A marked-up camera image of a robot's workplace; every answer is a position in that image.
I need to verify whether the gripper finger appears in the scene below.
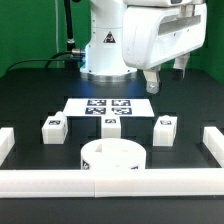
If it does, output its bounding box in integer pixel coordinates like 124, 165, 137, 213
143, 66, 160, 94
173, 53, 190, 79

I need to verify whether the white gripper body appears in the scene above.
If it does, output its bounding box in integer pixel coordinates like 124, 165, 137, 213
122, 4, 207, 70

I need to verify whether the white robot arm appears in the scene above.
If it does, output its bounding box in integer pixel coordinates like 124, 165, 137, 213
81, 0, 207, 94

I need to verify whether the white marker sheet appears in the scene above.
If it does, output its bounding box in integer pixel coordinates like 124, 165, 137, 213
63, 98, 154, 117

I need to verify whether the white U-shaped fence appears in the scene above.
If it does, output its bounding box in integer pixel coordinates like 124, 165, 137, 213
0, 126, 224, 199

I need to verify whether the black vertical hose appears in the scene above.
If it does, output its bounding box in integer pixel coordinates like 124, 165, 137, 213
63, 0, 76, 53

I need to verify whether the black cable on table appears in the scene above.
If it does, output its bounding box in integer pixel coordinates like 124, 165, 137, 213
4, 48, 87, 76

